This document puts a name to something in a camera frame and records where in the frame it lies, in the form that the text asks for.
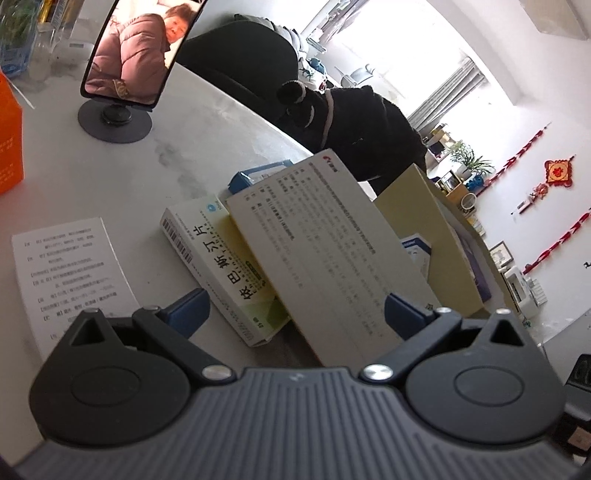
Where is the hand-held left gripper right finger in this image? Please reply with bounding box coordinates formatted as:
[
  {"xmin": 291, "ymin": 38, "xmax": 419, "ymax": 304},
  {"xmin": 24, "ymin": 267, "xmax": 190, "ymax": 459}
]
[{"xmin": 359, "ymin": 292, "xmax": 527, "ymax": 386}]

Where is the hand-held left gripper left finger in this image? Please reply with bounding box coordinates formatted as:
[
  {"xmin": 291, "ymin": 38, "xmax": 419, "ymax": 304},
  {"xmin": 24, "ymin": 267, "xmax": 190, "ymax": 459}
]
[{"xmin": 69, "ymin": 288, "xmax": 238, "ymax": 386}]

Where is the white yellow-green medicine box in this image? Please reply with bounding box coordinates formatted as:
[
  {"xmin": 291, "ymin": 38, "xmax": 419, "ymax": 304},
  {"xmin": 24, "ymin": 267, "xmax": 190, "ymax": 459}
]
[{"xmin": 159, "ymin": 194, "xmax": 293, "ymax": 348}]

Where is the white navy medicine box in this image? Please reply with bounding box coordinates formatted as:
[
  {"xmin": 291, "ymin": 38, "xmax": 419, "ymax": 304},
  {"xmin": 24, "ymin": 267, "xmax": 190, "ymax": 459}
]
[{"xmin": 399, "ymin": 234, "xmax": 433, "ymax": 283}]

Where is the purple box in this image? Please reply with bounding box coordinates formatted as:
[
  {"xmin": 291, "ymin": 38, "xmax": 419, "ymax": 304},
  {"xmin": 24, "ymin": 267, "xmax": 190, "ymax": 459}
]
[{"xmin": 455, "ymin": 226, "xmax": 493, "ymax": 303}]

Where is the large white medicine box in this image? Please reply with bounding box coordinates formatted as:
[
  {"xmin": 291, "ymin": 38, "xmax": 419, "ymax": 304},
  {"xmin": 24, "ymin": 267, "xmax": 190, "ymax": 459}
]
[{"xmin": 225, "ymin": 149, "xmax": 445, "ymax": 368}]

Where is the tan cardboard box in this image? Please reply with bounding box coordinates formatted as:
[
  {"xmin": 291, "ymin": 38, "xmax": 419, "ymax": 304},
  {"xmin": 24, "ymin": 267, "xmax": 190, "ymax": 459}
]
[{"xmin": 373, "ymin": 164, "xmax": 505, "ymax": 320}]

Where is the blue box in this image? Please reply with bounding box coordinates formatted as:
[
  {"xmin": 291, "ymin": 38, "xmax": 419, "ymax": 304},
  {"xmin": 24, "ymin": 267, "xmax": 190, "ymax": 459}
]
[{"xmin": 225, "ymin": 159, "xmax": 293, "ymax": 195}]

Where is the white marble desktop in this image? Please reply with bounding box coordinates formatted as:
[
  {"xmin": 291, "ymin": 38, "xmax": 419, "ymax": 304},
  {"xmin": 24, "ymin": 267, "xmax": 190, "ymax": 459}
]
[{"xmin": 0, "ymin": 18, "xmax": 552, "ymax": 370}]

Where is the white printer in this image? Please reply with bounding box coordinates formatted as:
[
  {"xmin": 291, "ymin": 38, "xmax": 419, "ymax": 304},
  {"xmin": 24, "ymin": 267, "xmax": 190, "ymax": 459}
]
[{"xmin": 503, "ymin": 270, "xmax": 546, "ymax": 319}]

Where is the white paper leaflet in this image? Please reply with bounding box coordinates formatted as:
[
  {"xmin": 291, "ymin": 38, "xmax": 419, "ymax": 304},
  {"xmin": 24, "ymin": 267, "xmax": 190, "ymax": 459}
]
[{"xmin": 11, "ymin": 217, "xmax": 140, "ymax": 361}]

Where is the red hanging strand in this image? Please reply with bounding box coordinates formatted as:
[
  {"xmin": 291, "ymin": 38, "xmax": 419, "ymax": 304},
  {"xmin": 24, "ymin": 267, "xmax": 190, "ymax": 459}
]
[
  {"xmin": 522, "ymin": 208, "xmax": 591, "ymax": 274},
  {"xmin": 482, "ymin": 122, "xmax": 553, "ymax": 186}
]

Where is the potted green plant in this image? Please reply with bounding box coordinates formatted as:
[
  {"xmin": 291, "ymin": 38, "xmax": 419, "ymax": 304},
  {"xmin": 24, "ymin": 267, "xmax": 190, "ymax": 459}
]
[{"xmin": 448, "ymin": 141, "xmax": 497, "ymax": 178}]

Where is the small red hanging ornament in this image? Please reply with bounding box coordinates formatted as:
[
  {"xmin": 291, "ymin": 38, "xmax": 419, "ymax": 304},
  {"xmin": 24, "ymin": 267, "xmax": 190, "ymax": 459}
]
[{"xmin": 512, "ymin": 182, "xmax": 551, "ymax": 217}]

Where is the black fleece jacket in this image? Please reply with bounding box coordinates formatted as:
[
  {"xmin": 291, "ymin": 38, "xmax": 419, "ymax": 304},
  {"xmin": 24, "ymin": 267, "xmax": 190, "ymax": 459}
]
[{"xmin": 276, "ymin": 80, "xmax": 428, "ymax": 197}]

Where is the black phone stand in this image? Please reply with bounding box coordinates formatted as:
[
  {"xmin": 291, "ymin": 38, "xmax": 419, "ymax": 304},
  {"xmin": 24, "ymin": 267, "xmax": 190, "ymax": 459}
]
[{"xmin": 78, "ymin": 99, "xmax": 153, "ymax": 145}]

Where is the grey curtain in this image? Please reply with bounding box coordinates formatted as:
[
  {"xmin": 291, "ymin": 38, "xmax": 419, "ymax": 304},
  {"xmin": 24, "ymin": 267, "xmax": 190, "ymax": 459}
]
[{"xmin": 409, "ymin": 55, "xmax": 488, "ymax": 134}]

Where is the orange box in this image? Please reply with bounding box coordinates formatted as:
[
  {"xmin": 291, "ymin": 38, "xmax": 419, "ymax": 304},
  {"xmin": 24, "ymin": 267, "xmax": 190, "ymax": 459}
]
[{"xmin": 0, "ymin": 71, "xmax": 25, "ymax": 195}]

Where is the smartphone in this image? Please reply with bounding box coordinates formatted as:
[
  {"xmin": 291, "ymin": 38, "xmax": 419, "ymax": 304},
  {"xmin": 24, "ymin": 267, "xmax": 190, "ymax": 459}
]
[{"xmin": 81, "ymin": 0, "xmax": 206, "ymax": 113}]

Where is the small white bottle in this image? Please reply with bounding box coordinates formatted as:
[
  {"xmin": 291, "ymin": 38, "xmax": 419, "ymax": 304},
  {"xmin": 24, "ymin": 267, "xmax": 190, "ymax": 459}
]
[{"xmin": 52, "ymin": 39, "xmax": 95, "ymax": 63}]

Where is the clear water bottle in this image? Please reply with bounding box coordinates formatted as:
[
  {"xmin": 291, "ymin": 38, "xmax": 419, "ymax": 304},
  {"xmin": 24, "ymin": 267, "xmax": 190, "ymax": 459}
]
[{"xmin": 0, "ymin": 0, "xmax": 40, "ymax": 77}]

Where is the yellow liquid glass bottle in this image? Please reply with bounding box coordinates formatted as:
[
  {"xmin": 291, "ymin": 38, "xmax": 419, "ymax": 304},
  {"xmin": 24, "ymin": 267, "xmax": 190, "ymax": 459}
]
[{"xmin": 39, "ymin": 0, "xmax": 70, "ymax": 24}]

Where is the picture frame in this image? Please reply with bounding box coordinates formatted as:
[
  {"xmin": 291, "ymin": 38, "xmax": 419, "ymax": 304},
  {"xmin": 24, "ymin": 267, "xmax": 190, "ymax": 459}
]
[{"xmin": 489, "ymin": 242, "xmax": 513, "ymax": 268}]

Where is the red knot wall ornament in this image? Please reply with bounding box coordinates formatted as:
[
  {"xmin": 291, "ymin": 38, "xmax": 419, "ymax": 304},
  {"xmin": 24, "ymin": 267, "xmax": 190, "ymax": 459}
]
[{"xmin": 543, "ymin": 154, "xmax": 576, "ymax": 188}]

